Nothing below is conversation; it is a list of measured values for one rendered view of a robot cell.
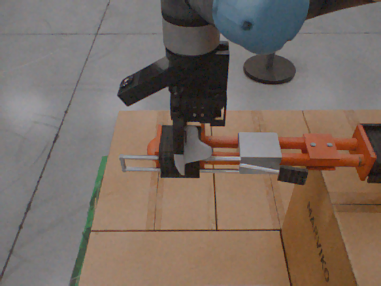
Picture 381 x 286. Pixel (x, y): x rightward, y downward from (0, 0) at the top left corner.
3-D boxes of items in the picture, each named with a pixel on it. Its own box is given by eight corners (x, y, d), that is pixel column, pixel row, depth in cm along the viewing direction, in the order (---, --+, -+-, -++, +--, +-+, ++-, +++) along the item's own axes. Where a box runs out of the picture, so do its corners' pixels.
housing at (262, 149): (273, 148, 66) (277, 131, 63) (278, 176, 61) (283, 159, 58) (235, 148, 66) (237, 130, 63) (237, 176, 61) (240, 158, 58)
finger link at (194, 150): (211, 183, 56) (213, 128, 52) (173, 182, 56) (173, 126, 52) (211, 174, 59) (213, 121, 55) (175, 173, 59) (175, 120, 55)
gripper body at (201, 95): (224, 131, 53) (230, 60, 44) (167, 130, 53) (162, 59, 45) (223, 100, 58) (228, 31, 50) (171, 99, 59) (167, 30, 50)
